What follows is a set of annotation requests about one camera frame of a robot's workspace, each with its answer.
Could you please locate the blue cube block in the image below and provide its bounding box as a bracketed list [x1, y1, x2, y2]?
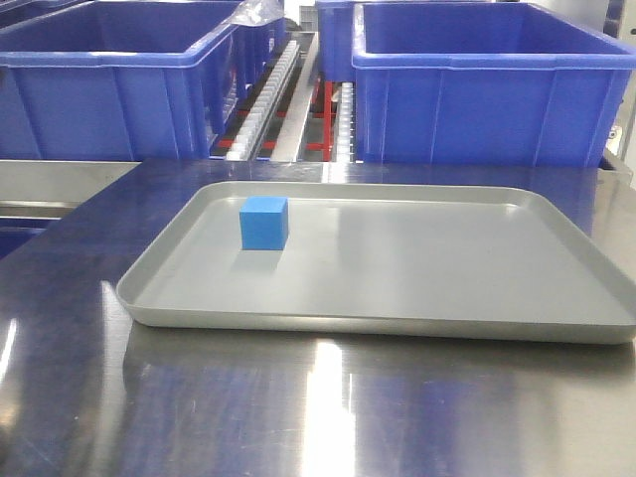
[239, 196, 289, 250]

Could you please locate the blue bin lower shelf left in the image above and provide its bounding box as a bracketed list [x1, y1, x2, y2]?
[0, 217, 57, 258]

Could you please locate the grey metal tray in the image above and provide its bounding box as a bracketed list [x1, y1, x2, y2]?
[116, 181, 635, 344]

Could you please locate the blue plastic bin rear left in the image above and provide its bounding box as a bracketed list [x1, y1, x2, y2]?
[238, 17, 286, 88]

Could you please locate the blue plastic bin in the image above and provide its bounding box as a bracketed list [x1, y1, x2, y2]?
[238, 17, 286, 88]
[0, 1, 244, 162]
[351, 1, 635, 168]

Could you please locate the clear plastic bag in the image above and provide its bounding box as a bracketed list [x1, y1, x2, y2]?
[229, 0, 284, 27]

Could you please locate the blue plastic bin front right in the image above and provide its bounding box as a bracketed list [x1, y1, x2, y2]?
[351, 1, 635, 168]

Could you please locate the blue plastic bin front left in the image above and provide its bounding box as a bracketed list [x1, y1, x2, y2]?
[0, 1, 244, 162]

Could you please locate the white roller conveyor rail right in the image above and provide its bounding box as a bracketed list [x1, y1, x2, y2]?
[332, 82, 355, 163]

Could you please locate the white roller conveyor rail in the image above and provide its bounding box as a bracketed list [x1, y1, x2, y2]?
[332, 82, 355, 163]
[225, 40, 300, 161]

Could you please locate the red shelf frame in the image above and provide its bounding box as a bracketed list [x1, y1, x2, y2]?
[218, 79, 339, 161]

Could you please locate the white roller conveyor rail left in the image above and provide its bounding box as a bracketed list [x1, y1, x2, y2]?
[225, 40, 300, 161]

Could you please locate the steel shelf front rail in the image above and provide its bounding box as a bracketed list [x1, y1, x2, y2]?
[1, 159, 138, 220]

